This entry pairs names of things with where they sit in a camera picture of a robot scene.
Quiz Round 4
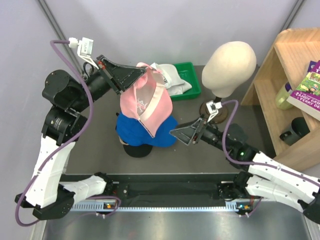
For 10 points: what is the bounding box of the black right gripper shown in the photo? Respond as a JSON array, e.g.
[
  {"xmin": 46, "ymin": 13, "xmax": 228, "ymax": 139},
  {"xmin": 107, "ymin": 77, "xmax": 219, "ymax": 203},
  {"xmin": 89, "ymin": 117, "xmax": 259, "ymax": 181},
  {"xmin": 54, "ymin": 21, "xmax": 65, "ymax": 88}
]
[{"xmin": 170, "ymin": 113, "xmax": 232, "ymax": 153}]

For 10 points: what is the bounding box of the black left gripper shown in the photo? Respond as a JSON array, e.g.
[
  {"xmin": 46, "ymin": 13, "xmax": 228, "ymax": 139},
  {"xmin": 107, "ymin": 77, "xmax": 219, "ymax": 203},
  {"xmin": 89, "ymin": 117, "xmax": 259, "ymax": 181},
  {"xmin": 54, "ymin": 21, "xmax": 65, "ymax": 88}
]
[{"xmin": 70, "ymin": 54, "xmax": 146, "ymax": 113}]

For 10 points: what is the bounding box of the pink and white cap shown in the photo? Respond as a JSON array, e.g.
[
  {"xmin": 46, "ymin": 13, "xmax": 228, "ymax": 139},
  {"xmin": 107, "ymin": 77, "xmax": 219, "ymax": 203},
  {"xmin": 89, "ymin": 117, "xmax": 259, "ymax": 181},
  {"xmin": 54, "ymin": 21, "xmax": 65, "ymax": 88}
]
[{"xmin": 120, "ymin": 62, "xmax": 173, "ymax": 138}]

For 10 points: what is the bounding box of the black cap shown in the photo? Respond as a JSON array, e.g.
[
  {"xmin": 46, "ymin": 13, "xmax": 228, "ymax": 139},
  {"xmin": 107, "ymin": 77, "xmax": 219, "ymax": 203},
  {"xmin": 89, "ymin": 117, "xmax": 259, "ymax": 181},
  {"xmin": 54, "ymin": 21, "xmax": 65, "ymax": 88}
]
[{"xmin": 123, "ymin": 144, "xmax": 153, "ymax": 158}]

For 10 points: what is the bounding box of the blue cap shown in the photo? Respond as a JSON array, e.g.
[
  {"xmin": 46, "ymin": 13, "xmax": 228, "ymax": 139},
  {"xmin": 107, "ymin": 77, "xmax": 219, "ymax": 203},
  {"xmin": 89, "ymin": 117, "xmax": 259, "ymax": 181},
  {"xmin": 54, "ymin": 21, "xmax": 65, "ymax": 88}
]
[{"xmin": 115, "ymin": 112, "xmax": 178, "ymax": 148}]

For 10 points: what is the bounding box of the beige cap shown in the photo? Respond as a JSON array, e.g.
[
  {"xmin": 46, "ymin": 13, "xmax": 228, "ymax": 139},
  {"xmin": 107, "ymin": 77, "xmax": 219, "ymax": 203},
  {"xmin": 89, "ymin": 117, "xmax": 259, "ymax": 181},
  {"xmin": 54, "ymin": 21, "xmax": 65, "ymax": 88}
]
[{"xmin": 119, "ymin": 137, "xmax": 128, "ymax": 146}]

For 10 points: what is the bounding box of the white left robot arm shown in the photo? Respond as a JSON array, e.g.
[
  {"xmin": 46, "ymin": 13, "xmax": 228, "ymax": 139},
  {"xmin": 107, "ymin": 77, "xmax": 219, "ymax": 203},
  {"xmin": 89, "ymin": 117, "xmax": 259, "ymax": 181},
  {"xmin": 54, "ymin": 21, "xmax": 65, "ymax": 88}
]
[{"xmin": 14, "ymin": 55, "xmax": 147, "ymax": 221}]

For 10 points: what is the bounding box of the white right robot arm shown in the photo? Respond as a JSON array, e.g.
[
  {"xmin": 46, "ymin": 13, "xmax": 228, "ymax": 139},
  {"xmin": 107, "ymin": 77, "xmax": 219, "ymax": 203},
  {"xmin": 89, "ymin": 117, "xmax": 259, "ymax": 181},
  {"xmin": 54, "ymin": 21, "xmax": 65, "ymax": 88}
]
[{"xmin": 170, "ymin": 117, "xmax": 320, "ymax": 224}]

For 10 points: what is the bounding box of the dark wooden stand base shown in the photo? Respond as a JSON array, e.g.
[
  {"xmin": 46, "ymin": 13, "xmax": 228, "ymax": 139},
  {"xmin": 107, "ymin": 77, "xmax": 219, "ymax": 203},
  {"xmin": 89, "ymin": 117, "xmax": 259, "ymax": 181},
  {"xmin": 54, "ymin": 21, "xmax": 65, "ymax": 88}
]
[{"xmin": 199, "ymin": 97, "xmax": 228, "ymax": 124}]

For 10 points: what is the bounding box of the white grey cap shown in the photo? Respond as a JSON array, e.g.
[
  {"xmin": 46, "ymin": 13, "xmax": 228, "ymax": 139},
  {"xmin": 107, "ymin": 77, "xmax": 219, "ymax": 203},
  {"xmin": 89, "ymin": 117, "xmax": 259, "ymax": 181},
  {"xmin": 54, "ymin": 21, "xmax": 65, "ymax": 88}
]
[{"xmin": 150, "ymin": 62, "xmax": 192, "ymax": 96}]

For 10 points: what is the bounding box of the green plastic tray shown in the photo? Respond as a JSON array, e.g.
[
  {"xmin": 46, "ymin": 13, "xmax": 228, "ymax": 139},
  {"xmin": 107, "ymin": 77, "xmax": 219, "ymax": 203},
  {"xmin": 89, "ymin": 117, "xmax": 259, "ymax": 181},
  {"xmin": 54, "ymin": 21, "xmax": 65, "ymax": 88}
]
[{"xmin": 169, "ymin": 61, "xmax": 202, "ymax": 102}]

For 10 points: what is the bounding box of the cream mannequin head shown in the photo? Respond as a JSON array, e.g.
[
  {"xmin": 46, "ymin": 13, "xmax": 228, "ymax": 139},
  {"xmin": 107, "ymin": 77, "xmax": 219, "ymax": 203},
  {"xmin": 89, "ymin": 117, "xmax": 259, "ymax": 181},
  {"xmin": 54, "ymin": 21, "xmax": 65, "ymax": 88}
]
[{"xmin": 201, "ymin": 41, "xmax": 257, "ymax": 99}]

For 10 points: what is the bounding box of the yellow mug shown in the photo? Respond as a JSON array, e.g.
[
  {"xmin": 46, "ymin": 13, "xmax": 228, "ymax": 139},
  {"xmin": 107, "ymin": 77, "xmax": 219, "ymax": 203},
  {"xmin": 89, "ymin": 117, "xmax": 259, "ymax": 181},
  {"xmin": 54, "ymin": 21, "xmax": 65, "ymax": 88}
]
[{"xmin": 275, "ymin": 82, "xmax": 293, "ymax": 110}]

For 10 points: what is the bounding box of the dark green mug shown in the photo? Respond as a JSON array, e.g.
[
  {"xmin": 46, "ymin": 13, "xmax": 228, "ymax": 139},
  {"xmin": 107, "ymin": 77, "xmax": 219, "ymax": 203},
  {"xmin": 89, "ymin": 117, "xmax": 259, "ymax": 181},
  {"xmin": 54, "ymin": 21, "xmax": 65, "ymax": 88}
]
[{"xmin": 279, "ymin": 117, "xmax": 310, "ymax": 146}]

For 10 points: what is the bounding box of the wooden shelf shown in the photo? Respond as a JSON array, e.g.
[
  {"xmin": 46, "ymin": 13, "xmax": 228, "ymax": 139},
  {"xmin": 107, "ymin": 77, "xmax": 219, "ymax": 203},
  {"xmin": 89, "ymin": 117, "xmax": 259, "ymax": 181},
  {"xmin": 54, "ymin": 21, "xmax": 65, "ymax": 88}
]
[{"xmin": 240, "ymin": 27, "xmax": 320, "ymax": 173}]

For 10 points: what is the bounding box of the purple paperback book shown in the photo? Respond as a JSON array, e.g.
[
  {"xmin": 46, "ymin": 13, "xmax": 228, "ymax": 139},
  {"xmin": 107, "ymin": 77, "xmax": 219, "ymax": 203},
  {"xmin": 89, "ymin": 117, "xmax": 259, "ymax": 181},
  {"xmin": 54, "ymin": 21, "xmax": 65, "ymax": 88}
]
[{"xmin": 287, "ymin": 61, "xmax": 320, "ymax": 121}]

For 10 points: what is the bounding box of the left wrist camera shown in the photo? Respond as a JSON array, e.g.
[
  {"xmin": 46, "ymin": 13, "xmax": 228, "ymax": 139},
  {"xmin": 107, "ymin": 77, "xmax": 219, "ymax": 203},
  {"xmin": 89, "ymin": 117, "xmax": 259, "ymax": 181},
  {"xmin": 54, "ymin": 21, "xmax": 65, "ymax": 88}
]
[{"xmin": 68, "ymin": 37, "xmax": 99, "ymax": 69}]

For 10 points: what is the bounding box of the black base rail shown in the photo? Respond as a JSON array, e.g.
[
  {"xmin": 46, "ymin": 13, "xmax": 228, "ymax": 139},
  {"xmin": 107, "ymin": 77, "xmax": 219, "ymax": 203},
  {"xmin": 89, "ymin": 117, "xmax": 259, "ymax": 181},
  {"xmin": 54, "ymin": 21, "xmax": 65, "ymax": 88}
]
[{"xmin": 56, "ymin": 173, "xmax": 251, "ymax": 207}]

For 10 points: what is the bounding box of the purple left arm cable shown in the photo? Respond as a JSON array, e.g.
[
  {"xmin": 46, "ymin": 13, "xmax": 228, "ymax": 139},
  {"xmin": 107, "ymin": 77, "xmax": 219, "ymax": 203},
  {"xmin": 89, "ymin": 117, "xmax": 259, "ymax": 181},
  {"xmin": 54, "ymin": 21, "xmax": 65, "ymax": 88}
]
[{"xmin": 14, "ymin": 39, "xmax": 122, "ymax": 227}]

